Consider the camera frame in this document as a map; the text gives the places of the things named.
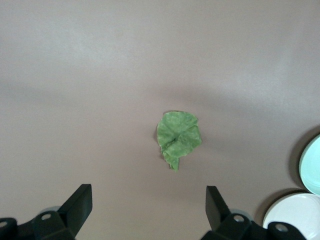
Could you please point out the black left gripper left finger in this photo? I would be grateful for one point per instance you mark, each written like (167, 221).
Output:
(75, 212)

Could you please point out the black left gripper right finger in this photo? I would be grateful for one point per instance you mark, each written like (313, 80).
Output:
(217, 212)

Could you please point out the green lettuce leaf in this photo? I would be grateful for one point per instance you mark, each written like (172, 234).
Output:
(178, 137)

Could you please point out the beige plate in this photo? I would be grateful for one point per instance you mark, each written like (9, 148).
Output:
(297, 210)

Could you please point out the mint green plate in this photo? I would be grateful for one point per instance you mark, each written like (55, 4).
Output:
(312, 167)

